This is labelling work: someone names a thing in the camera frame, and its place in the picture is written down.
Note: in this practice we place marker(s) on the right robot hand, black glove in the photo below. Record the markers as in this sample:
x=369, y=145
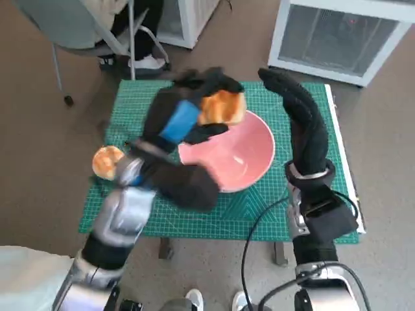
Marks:
x=308, y=129

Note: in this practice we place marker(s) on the bare left robot hand, blue tape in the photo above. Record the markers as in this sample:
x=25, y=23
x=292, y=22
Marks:
x=162, y=110

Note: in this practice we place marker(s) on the rectangular toasted bread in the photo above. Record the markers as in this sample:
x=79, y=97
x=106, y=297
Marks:
x=220, y=107

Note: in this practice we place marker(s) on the pink bowl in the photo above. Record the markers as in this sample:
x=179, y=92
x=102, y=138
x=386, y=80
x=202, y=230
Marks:
x=246, y=152

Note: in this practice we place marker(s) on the round bread bun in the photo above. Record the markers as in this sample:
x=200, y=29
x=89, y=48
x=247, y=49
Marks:
x=103, y=162

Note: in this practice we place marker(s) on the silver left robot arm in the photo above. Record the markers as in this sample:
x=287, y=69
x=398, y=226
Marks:
x=126, y=214

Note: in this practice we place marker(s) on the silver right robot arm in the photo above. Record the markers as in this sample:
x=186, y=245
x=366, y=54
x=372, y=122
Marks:
x=314, y=252

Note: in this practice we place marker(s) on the person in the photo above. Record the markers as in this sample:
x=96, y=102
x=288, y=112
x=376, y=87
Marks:
x=146, y=32

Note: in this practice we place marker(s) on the large white mesh cabinet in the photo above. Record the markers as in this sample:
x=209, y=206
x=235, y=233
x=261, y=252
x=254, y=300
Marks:
x=337, y=39

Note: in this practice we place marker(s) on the small white mesh cabinet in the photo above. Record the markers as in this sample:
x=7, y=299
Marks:
x=191, y=19

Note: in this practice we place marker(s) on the green cutting mat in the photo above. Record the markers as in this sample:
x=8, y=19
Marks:
x=136, y=220

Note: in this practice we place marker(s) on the dark table leg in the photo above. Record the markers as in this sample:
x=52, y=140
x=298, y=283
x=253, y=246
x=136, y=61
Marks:
x=280, y=254
x=166, y=248

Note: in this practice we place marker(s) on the grey chair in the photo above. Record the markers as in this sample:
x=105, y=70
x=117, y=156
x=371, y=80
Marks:
x=65, y=19

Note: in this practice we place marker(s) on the white plastic bag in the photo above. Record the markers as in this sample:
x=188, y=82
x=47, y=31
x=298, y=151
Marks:
x=26, y=275

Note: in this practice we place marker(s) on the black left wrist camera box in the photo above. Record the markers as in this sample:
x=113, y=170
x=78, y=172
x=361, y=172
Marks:
x=188, y=191

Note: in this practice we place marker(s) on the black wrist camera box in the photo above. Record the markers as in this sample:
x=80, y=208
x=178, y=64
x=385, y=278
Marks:
x=334, y=220
x=188, y=191

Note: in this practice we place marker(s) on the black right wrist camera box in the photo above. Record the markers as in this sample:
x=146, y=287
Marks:
x=334, y=220

